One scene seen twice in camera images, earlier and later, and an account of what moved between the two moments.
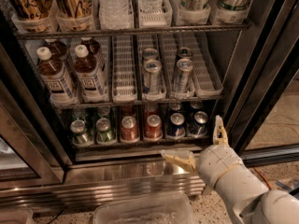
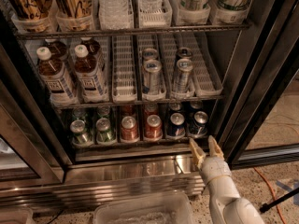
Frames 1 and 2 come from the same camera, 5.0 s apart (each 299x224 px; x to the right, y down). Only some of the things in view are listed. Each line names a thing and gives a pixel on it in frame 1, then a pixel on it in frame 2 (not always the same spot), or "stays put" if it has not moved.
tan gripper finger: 220,134 to 215,150
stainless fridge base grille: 85,181 stays put
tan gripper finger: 187,163 to 198,154
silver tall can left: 153,86 stays put
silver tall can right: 183,86 stays put
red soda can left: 129,130 stays put
